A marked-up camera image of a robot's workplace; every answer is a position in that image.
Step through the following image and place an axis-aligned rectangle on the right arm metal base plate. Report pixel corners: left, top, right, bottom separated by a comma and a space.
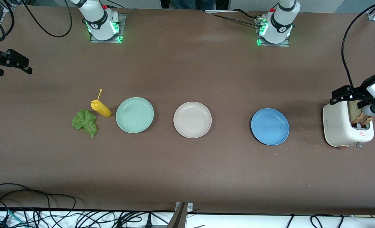
89, 13, 127, 43

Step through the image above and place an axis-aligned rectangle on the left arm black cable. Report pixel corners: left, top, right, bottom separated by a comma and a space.
341, 0, 375, 89

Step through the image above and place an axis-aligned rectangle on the beige round plate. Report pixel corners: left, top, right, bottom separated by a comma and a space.
173, 101, 212, 139

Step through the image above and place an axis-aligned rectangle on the green lettuce leaf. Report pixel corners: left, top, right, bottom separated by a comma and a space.
72, 109, 98, 139

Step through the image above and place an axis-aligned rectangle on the black braided base cable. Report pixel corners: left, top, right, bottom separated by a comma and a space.
205, 9, 262, 28

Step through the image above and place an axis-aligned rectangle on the long looping black cable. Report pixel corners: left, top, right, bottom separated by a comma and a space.
0, 183, 83, 228

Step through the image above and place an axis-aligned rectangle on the blue round plate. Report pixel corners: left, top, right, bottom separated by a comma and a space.
251, 108, 290, 146

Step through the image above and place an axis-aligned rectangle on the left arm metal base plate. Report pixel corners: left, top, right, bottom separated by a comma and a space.
255, 17, 291, 47

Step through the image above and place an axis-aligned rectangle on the person in blue jeans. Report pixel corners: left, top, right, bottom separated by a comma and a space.
174, 0, 216, 10

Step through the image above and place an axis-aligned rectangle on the toasted brown bread slice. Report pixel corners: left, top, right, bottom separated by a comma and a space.
349, 100, 365, 124
362, 109, 374, 125

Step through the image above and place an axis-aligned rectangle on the yellow mustard squeeze bottle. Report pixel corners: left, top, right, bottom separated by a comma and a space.
91, 89, 112, 118

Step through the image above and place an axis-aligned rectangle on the mint green round plate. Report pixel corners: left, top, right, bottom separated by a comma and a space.
116, 97, 154, 134

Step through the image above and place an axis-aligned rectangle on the white two-slot toaster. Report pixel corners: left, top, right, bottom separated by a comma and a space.
322, 99, 374, 149

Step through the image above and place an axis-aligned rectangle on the grey metal table bracket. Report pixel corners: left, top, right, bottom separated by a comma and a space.
167, 202, 194, 228

